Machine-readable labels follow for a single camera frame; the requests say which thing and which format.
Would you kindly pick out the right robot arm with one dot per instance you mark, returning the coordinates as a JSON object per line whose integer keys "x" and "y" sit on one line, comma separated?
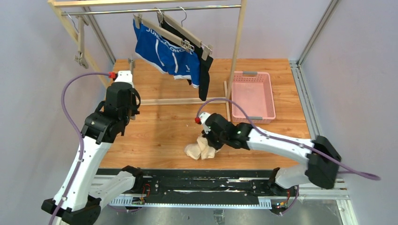
{"x": 318, "y": 160}

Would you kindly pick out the black underwear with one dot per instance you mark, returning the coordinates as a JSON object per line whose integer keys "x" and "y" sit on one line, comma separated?
{"x": 204, "y": 77}

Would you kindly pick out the beige underwear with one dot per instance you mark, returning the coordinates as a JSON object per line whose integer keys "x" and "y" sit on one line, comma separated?
{"x": 200, "y": 150}

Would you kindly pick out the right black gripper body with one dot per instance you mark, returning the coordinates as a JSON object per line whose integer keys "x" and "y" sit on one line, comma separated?
{"x": 210, "y": 138}

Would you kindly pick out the aluminium frame post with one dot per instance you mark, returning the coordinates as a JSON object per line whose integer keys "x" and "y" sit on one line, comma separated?
{"x": 331, "y": 7}

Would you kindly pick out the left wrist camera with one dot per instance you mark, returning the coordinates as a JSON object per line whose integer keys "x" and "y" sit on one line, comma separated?
{"x": 125, "y": 76}

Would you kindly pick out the hanger holding black underwear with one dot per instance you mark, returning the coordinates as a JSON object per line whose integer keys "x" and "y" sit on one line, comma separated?
{"x": 183, "y": 37}

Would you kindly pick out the blue underwear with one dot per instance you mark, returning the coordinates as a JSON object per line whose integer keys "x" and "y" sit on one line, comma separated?
{"x": 165, "y": 56}

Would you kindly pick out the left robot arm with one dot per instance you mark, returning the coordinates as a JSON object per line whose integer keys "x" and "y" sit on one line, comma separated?
{"x": 76, "y": 203}

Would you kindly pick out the hanger holding blue underwear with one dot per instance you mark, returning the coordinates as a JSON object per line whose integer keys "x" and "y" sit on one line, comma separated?
{"x": 139, "y": 20}

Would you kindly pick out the pink plastic basket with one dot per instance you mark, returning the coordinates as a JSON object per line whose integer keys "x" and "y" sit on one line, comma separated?
{"x": 252, "y": 91}

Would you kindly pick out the beige clip hanger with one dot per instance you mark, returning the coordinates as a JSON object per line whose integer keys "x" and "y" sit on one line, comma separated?
{"x": 131, "y": 63}

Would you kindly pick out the wooden clothes rack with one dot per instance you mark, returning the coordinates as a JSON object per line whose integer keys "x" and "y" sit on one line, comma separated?
{"x": 86, "y": 4}

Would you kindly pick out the empty hanger on rack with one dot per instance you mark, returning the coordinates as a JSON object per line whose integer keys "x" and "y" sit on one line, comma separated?
{"x": 80, "y": 57}

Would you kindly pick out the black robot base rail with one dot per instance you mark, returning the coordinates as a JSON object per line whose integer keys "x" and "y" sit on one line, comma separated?
{"x": 208, "y": 189}

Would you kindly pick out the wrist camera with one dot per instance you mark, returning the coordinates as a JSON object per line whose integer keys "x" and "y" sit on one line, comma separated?
{"x": 203, "y": 116}
{"x": 125, "y": 76}

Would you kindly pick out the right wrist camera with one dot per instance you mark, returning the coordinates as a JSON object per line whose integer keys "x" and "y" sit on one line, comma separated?
{"x": 203, "y": 116}

